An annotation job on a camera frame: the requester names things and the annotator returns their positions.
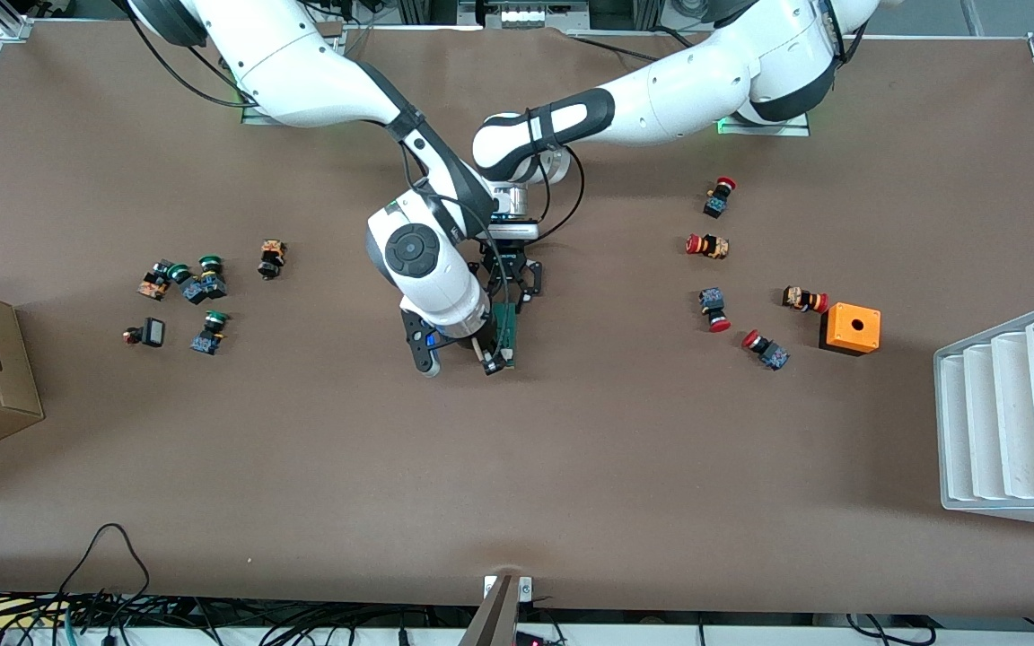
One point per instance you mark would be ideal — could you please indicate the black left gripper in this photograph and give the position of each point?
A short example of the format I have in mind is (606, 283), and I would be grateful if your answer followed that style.
(510, 262)

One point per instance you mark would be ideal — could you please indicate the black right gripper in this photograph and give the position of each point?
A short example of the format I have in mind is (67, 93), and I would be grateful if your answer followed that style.
(484, 346)

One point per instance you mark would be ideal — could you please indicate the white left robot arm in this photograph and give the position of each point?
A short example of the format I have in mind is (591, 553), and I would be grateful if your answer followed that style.
(679, 90)

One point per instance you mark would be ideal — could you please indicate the brown table cover mat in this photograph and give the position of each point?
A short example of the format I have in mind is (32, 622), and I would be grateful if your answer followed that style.
(517, 467)

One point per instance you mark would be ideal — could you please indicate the red mushroom button orange block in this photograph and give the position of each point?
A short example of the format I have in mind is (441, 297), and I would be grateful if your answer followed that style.
(710, 246)
(802, 298)

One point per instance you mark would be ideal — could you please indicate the red mushroom button blue block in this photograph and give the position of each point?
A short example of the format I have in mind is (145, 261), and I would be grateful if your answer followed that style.
(718, 202)
(714, 305)
(770, 353)

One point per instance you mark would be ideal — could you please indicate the white light strip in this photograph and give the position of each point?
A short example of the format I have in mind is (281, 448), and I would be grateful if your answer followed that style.
(521, 16)

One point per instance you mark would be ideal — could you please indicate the green push button blue block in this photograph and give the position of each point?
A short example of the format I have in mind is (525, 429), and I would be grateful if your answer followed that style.
(208, 339)
(192, 291)
(214, 285)

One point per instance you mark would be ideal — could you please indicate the black device red light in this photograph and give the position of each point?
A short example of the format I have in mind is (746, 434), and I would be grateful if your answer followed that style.
(530, 639)

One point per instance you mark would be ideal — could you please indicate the red pilot light black housing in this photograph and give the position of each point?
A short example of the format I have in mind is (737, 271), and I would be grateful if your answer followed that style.
(153, 333)

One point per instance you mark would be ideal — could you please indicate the white stepped tray rack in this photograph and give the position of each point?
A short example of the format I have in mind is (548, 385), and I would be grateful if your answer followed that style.
(1011, 422)

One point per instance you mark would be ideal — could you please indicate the yellow label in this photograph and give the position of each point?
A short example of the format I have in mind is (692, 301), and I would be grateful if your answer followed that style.
(23, 612)

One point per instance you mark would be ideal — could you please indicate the silver corner bracket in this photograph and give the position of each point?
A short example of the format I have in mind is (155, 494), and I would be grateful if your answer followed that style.
(490, 588)
(526, 589)

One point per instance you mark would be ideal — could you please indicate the aluminium camera post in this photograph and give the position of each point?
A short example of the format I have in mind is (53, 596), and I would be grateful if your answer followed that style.
(497, 621)

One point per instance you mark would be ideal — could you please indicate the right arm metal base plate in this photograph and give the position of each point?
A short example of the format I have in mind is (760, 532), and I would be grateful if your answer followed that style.
(252, 117)

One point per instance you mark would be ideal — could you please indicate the orange button enclosure box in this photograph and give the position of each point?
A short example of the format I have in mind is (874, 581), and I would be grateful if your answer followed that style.
(863, 336)

